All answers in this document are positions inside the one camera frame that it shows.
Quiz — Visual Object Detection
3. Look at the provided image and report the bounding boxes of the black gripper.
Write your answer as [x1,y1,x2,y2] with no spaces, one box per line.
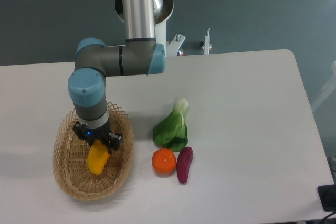
[72,119,123,154]

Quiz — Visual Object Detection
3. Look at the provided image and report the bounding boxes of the yellow mango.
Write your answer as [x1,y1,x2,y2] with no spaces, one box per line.
[87,140,110,175]

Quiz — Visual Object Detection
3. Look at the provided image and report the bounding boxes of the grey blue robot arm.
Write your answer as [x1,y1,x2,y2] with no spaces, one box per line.
[68,0,165,153]

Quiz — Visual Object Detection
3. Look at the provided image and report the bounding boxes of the woven bamboo basket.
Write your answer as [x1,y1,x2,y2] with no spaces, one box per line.
[52,102,134,200]

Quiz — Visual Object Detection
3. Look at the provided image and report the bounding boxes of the orange persimmon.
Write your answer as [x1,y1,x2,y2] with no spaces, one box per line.
[152,148,176,174]

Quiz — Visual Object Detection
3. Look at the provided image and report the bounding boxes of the green bok choy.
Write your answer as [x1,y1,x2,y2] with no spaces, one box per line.
[152,98,189,152]

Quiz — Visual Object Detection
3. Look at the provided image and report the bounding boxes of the purple sweet potato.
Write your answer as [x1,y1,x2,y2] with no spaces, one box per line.
[176,147,194,184]

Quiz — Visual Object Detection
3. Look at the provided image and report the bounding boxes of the white stand leg with foot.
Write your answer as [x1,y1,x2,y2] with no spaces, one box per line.
[200,28,212,55]

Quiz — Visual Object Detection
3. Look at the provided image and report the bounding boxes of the black device at table edge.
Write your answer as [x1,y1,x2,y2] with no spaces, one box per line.
[317,184,335,212]

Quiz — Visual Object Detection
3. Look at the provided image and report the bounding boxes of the white frame at right edge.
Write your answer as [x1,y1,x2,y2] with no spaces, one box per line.
[310,61,335,113]

